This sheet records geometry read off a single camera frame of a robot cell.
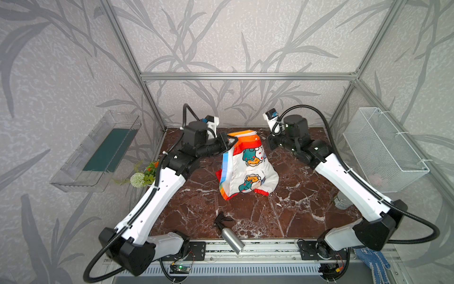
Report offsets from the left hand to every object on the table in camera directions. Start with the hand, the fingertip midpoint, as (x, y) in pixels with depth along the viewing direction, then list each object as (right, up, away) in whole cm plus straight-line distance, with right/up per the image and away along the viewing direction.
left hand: (240, 134), depth 66 cm
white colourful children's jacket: (+2, -14, +11) cm, 18 cm away
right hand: (+11, +4, +7) cm, 14 cm away
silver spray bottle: (-5, -43, +10) cm, 44 cm away
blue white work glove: (+55, -51, +4) cm, 75 cm away
